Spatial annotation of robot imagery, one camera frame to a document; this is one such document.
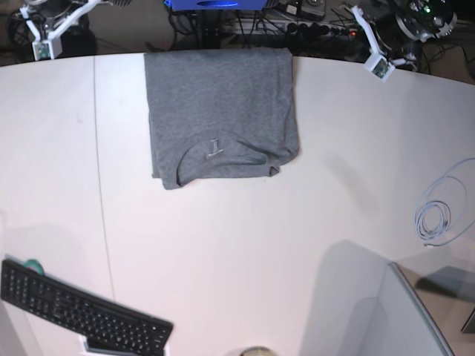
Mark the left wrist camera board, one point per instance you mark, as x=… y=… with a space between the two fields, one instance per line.
x=379 y=66

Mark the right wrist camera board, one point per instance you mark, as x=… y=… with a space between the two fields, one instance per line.
x=47 y=49

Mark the black keyboard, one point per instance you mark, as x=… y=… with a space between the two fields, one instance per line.
x=116 y=326

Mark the grey monitor edge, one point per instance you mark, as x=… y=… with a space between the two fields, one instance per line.
x=423 y=312

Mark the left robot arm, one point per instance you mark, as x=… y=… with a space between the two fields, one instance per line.
x=396 y=30

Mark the green tape roll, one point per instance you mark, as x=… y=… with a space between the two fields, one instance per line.
x=34 y=265

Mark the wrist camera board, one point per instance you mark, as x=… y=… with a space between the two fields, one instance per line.
x=379 y=66
x=47 y=49

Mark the blue box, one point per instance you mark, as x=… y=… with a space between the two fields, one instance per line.
x=180 y=5

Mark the round tan lid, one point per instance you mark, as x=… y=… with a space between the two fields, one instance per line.
x=257 y=351

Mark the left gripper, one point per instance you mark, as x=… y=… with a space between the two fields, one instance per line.
x=373 y=40

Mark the grey t-shirt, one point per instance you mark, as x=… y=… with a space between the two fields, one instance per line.
x=220 y=114

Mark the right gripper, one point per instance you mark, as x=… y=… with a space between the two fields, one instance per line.
x=50 y=19

